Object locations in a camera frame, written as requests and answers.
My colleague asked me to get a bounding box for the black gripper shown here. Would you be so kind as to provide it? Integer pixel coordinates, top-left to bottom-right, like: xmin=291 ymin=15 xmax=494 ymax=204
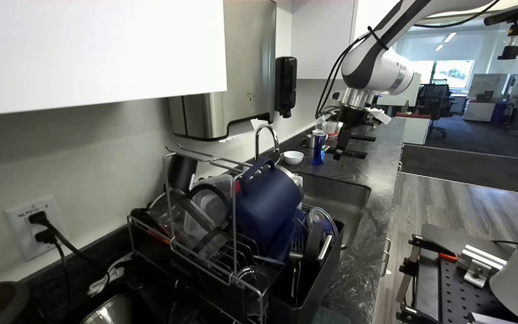
xmin=336 ymin=103 xmax=370 ymax=151

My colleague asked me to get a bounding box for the navy blue steel mug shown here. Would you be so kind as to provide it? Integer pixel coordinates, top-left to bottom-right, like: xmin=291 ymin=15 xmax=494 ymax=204
xmin=232 ymin=159 xmax=305 ymax=254

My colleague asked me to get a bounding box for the blue dish soap bottle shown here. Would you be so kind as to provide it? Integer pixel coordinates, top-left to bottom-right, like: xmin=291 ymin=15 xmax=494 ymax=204
xmin=309 ymin=128 xmax=329 ymax=168

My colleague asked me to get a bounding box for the stainless steel sink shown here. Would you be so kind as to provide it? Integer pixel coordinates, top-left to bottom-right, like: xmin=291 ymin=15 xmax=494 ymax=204
xmin=296 ymin=171 xmax=374 ymax=249

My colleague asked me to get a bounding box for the black labelled box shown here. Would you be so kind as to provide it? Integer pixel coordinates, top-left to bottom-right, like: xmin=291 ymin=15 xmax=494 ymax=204
xmin=330 ymin=148 xmax=370 ymax=162

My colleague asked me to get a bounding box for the small white bowl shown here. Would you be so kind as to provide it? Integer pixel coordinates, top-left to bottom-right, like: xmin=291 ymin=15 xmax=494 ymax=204
xmin=280 ymin=150 xmax=305 ymax=168

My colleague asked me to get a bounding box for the chrome faucet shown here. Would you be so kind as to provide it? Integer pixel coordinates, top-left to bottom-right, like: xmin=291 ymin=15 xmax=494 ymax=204
xmin=251 ymin=123 xmax=282 ymax=162

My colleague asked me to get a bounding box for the black office chair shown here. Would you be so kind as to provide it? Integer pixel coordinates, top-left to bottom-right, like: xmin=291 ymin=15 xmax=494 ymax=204
xmin=417 ymin=83 xmax=453 ymax=121

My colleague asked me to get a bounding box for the white upper cabinet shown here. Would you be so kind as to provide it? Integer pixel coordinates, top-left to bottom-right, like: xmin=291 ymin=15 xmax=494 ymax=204
xmin=0 ymin=0 xmax=230 ymax=119
xmin=289 ymin=0 xmax=357 ymax=83

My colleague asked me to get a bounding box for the black red marker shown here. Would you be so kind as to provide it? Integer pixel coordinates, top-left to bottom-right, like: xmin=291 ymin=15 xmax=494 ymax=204
xmin=406 ymin=232 xmax=460 ymax=265

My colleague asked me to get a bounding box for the steel paper towel dispenser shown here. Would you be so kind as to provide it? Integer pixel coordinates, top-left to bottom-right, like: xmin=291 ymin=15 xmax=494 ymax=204
xmin=167 ymin=0 xmax=280 ymax=142

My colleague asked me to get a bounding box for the black utensil caddy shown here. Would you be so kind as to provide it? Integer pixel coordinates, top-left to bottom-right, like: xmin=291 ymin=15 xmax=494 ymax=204
xmin=268 ymin=218 xmax=345 ymax=324

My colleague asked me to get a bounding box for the glass jar lid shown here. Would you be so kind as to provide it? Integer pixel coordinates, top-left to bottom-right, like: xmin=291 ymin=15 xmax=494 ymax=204
xmin=149 ymin=187 xmax=212 ymax=249

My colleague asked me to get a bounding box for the steel bowl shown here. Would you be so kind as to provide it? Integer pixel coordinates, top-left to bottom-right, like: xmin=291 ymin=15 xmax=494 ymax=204
xmin=79 ymin=292 xmax=147 ymax=324

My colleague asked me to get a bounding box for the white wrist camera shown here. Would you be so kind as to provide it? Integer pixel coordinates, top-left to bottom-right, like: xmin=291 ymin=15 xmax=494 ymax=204
xmin=365 ymin=106 xmax=393 ymax=126

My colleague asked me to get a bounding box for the black wall soap dispenser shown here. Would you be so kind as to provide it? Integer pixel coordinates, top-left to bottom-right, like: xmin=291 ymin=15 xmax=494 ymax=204
xmin=273 ymin=54 xmax=300 ymax=121

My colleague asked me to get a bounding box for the silver metal bracket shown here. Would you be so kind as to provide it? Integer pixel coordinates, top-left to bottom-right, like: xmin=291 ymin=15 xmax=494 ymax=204
xmin=456 ymin=241 xmax=510 ymax=292

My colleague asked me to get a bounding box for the black wire dish rack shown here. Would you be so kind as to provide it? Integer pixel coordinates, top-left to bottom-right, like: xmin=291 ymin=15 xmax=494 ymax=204
xmin=125 ymin=150 xmax=345 ymax=324

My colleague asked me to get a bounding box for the black camera stand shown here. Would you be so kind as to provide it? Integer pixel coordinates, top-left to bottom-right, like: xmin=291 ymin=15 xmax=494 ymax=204
xmin=482 ymin=0 xmax=518 ymax=61

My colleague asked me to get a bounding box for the black power cord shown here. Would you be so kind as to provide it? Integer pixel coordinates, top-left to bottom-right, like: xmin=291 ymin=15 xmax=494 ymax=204
xmin=27 ymin=209 xmax=95 ymax=303

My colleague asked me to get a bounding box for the white wall outlet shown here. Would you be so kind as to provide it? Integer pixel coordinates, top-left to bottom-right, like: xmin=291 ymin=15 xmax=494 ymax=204
xmin=3 ymin=195 xmax=66 ymax=261

